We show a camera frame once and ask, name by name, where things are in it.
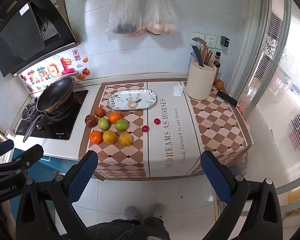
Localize bundle of wooden chopsticks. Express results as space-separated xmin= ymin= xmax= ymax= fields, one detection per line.
xmin=201 ymin=41 xmax=215 ymax=67

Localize colourful wall stickers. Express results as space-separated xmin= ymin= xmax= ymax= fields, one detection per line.
xmin=19 ymin=49 xmax=90 ymax=93

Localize glass fruit plate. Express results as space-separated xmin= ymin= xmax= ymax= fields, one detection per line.
xmin=107 ymin=89 xmax=157 ymax=111

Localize black handled knife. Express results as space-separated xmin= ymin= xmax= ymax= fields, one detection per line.
xmin=191 ymin=46 xmax=205 ymax=67

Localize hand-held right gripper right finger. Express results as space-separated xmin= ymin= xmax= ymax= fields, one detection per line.
xmin=200 ymin=150 xmax=283 ymax=240

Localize black range hood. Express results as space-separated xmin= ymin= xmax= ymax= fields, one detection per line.
xmin=0 ymin=0 xmax=80 ymax=78

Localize black smartphone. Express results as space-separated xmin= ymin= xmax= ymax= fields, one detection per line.
xmin=216 ymin=90 xmax=238 ymax=107

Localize bright orange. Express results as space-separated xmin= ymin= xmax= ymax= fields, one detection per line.
xmin=108 ymin=111 xmax=122 ymax=124
xmin=89 ymin=131 xmax=103 ymax=144

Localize person's dark pants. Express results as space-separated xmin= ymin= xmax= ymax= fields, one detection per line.
xmin=86 ymin=217 xmax=170 ymax=240

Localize green apple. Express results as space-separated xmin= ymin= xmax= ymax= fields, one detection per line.
xmin=98 ymin=117 xmax=111 ymax=130
xmin=115 ymin=119 xmax=129 ymax=132

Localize grey fluffy slipper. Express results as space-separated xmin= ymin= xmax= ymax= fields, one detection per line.
xmin=151 ymin=203 xmax=165 ymax=218
xmin=124 ymin=206 xmax=140 ymax=221

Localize checkered brown counter mat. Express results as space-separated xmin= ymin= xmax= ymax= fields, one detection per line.
xmin=79 ymin=79 xmax=252 ymax=181

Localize clear plastic bag dark contents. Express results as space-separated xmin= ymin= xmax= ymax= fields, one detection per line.
xmin=105 ymin=0 xmax=143 ymax=38

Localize cream utensil holder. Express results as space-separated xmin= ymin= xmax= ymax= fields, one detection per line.
xmin=186 ymin=59 xmax=217 ymax=101

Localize black stove burner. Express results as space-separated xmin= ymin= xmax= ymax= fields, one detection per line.
xmin=15 ymin=89 xmax=89 ymax=141

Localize white wall power outlet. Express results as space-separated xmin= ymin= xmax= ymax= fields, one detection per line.
xmin=205 ymin=34 xmax=218 ymax=49
xmin=192 ymin=32 xmax=205 ymax=46

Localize white folded tissue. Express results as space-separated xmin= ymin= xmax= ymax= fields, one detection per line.
xmin=173 ymin=85 xmax=185 ymax=97

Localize sauce bottle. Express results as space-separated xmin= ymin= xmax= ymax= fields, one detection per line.
xmin=213 ymin=51 xmax=222 ymax=80

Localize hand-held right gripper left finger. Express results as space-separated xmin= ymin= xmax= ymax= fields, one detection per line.
xmin=15 ymin=150 xmax=99 ymax=240

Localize pink packet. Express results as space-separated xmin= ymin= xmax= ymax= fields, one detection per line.
xmin=237 ymin=92 xmax=252 ymax=115

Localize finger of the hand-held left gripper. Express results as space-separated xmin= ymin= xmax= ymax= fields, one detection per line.
xmin=0 ymin=139 xmax=15 ymax=158
xmin=0 ymin=144 xmax=44 ymax=173

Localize clear plastic bag round contents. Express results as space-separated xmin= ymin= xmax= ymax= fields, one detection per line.
xmin=142 ymin=0 xmax=178 ymax=36

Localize glass sliding door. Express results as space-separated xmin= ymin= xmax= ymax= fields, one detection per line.
xmin=236 ymin=0 xmax=300 ymax=205

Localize blue cabinet front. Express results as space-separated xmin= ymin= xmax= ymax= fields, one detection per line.
xmin=10 ymin=150 xmax=74 ymax=220

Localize black frying pan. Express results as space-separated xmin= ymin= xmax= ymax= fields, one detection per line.
xmin=22 ymin=77 xmax=75 ymax=143

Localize yellow orange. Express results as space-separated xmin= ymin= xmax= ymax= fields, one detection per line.
xmin=102 ymin=130 xmax=117 ymax=144
xmin=118 ymin=133 xmax=132 ymax=147

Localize dark red apple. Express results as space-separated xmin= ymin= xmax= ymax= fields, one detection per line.
xmin=85 ymin=115 xmax=97 ymax=128

